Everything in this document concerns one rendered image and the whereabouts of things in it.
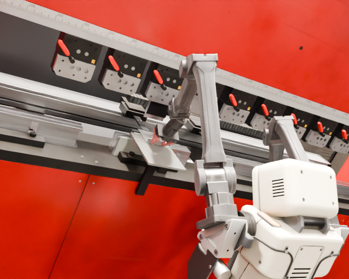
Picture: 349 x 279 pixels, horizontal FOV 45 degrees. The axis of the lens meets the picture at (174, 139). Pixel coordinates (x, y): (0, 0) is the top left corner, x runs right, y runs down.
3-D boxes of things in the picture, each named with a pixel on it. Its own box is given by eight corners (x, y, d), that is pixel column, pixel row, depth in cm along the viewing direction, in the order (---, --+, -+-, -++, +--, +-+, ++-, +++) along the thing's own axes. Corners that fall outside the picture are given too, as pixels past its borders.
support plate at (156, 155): (147, 164, 168) (148, 162, 168) (129, 133, 189) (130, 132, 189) (185, 171, 177) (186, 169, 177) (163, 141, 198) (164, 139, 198)
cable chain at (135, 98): (128, 102, 225) (131, 95, 224) (125, 97, 230) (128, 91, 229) (186, 117, 244) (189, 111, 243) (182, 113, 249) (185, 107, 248)
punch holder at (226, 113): (218, 119, 201) (234, 88, 195) (210, 112, 207) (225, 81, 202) (242, 125, 208) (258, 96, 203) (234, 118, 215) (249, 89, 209)
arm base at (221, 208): (216, 220, 103) (251, 223, 110) (211, 189, 106) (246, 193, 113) (195, 228, 109) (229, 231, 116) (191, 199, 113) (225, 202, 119)
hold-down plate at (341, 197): (325, 200, 255) (328, 195, 254) (319, 194, 260) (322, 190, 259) (356, 205, 270) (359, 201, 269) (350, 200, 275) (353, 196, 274)
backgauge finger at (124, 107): (133, 130, 196) (137, 121, 194) (118, 107, 216) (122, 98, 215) (155, 136, 202) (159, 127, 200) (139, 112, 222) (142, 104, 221)
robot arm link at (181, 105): (183, 71, 130) (217, 71, 131) (181, 55, 131) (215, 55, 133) (166, 118, 170) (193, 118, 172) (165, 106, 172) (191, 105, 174)
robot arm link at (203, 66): (187, 41, 123) (220, 41, 124) (180, 62, 136) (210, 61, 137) (201, 194, 111) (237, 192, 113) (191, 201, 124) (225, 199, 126)
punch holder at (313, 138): (306, 143, 231) (321, 117, 225) (296, 135, 237) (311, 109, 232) (324, 148, 238) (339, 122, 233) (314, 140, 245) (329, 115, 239)
